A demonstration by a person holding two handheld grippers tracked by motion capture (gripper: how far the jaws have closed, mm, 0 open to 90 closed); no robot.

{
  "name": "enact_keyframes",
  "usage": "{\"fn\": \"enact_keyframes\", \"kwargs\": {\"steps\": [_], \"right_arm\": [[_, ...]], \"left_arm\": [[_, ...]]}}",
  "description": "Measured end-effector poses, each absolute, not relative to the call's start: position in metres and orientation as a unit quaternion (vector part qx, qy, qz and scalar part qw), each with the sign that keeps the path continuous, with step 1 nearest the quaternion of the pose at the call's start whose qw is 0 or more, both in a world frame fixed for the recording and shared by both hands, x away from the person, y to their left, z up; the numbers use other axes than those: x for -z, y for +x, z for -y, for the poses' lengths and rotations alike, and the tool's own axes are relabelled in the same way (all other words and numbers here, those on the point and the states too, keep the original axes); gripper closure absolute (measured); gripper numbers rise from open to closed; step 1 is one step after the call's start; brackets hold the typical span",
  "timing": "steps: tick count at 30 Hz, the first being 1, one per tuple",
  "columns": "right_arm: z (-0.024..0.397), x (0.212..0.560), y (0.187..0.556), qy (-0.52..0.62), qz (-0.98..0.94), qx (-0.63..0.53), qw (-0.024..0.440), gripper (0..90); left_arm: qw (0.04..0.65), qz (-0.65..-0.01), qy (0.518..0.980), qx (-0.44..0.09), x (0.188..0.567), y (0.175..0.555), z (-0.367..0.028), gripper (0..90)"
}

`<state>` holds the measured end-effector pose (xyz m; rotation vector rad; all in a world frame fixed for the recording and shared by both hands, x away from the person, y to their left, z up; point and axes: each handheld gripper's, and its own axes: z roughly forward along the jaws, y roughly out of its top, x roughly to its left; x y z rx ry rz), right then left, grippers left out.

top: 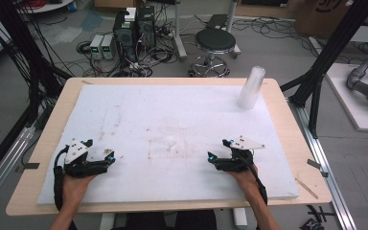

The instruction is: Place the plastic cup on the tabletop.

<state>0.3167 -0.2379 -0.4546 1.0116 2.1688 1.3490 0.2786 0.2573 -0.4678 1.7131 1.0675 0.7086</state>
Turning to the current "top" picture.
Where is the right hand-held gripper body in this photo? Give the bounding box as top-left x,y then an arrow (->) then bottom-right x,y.
214,135 -> 266,173

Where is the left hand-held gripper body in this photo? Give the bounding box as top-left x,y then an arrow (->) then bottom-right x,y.
62,137 -> 108,179

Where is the person's right hand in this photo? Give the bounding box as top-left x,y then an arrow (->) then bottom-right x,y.
225,165 -> 264,203

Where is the person's left hand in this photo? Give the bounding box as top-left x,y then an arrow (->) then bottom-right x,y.
61,172 -> 99,207

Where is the white foam mat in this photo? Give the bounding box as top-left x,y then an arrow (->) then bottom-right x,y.
36,83 -> 301,205

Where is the stack of clear plastic cups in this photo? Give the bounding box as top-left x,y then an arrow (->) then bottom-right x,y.
236,65 -> 266,111

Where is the light wooden table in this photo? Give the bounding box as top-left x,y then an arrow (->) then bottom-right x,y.
5,76 -> 334,218

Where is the person's dark clothing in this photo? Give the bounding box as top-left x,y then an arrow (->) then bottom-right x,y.
110,210 -> 219,230

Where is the grey tape strip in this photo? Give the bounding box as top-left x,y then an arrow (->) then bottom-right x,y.
306,158 -> 330,178

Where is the grey power supply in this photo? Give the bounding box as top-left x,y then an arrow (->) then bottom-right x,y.
101,34 -> 117,61
89,34 -> 105,60

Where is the black round stool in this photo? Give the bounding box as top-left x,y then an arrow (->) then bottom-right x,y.
188,28 -> 242,79

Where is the black computer tower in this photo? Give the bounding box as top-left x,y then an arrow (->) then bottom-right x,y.
136,4 -> 157,52
112,11 -> 139,63

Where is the white desk leg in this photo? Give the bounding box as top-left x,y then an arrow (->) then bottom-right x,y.
172,0 -> 189,62

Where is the black flat case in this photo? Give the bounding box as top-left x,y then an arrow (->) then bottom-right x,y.
205,13 -> 229,30

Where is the white floor board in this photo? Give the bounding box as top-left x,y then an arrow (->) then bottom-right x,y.
325,61 -> 368,132

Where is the white box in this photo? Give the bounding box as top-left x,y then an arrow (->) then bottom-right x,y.
124,7 -> 137,23

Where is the round white table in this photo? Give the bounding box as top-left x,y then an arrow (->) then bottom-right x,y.
18,0 -> 75,14

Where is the cardboard box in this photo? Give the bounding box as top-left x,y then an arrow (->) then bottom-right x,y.
294,0 -> 368,40

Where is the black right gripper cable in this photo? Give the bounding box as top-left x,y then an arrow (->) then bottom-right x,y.
239,154 -> 268,206

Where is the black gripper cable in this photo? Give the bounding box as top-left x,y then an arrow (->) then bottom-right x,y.
53,145 -> 70,212
239,154 -> 268,206

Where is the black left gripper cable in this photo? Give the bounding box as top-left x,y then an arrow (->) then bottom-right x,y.
53,145 -> 70,212

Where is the aluminium rail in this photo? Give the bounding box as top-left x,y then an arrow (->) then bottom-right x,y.
0,126 -> 36,215
287,97 -> 358,230

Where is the black frame post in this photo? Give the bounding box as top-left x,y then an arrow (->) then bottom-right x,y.
280,0 -> 368,139
0,0 -> 63,123

